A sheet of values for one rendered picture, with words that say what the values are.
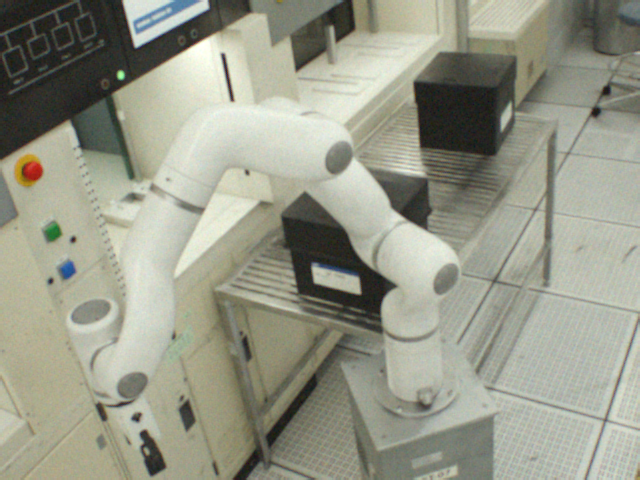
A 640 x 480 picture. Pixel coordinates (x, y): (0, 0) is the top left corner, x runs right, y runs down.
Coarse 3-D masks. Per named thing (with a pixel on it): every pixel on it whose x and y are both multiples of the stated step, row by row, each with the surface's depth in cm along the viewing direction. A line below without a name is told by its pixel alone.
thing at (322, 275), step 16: (304, 256) 194; (304, 272) 198; (320, 272) 194; (336, 272) 191; (352, 272) 188; (368, 272) 186; (304, 288) 201; (320, 288) 198; (336, 288) 195; (352, 288) 191; (368, 288) 189; (384, 288) 186; (352, 304) 195; (368, 304) 192
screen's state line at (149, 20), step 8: (176, 0) 179; (184, 0) 182; (192, 0) 184; (200, 0) 187; (160, 8) 175; (168, 8) 177; (176, 8) 180; (184, 8) 182; (144, 16) 171; (152, 16) 173; (160, 16) 176; (168, 16) 178; (136, 24) 169; (144, 24) 172; (152, 24) 174; (136, 32) 170
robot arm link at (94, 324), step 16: (80, 304) 115; (96, 304) 114; (112, 304) 114; (80, 320) 111; (96, 320) 111; (112, 320) 112; (80, 336) 110; (96, 336) 111; (112, 336) 112; (80, 352) 113; (96, 352) 111; (96, 384) 116
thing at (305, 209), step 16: (384, 176) 200; (400, 176) 199; (304, 192) 198; (384, 192) 193; (400, 192) 192; (416, 192) 191; (288, 208) 192; (304, 208) 191; (320, 208) 190; (400, 208) 185; (416, 208) 192; (288, 224) 190; (304, 224) 187; (320, 224) 184; (336, 224) 183; (416, 224) 194; (288, 240) 193; (304, 240) 190; (320, 240) 187; (336, 240) 184; (320, 256) 190; (336, 256) 188; (352, 256) 185
